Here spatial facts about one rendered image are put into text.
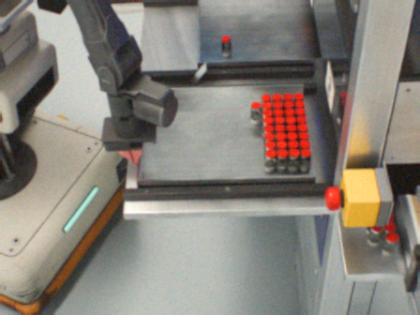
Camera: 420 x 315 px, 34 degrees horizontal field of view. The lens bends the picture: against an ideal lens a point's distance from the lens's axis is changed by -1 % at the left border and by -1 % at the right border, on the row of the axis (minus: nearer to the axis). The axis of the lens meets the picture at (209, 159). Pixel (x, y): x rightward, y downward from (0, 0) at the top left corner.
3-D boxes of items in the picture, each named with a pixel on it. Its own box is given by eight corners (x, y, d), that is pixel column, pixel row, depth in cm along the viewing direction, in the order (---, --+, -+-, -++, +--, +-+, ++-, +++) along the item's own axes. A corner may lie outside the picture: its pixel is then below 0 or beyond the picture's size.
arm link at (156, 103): (123, 37, 121) (96, 65, 116) (180, 54, 117) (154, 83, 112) (130, 90, 130) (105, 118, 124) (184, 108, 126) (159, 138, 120)
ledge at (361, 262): (409, 220, 130) (411, 214, 128) (423, 278, 121) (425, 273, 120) (335, 222, 130) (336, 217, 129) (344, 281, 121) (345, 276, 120)
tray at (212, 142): (302, 96, 151) (303, 84, 148) (314, 188, 133) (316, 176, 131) (146, 100, 152) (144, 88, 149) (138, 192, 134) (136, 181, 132)
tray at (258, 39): (334, 2, 173) (335, -10, 171) (348, 69, 156) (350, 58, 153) (198, 7, 174) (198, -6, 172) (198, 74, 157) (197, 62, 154)
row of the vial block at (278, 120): (281, 109, 148) (281, 93, 145) (287, 172, 136) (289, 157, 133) (271, 109, 148) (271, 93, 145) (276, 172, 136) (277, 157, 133)
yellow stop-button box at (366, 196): (379, 194, 122) (384, 167, 116) (385, 227, 117) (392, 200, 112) (336, 195, 122) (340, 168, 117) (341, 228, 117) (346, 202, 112)
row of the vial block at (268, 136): (270, 109, 148) (271, 93, 145) (276, 172, 136) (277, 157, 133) (260, 110, 148) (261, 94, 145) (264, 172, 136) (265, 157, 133)
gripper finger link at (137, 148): (147, 175, 135) (141, 142, 128) (111, 177, 135) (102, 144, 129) (148, 150, 140) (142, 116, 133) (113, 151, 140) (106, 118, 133)
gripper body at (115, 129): (157, 146, 129) (152, 117, 124) (102, 148, 130) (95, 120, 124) (157, 121, 134) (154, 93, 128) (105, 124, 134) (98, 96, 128)
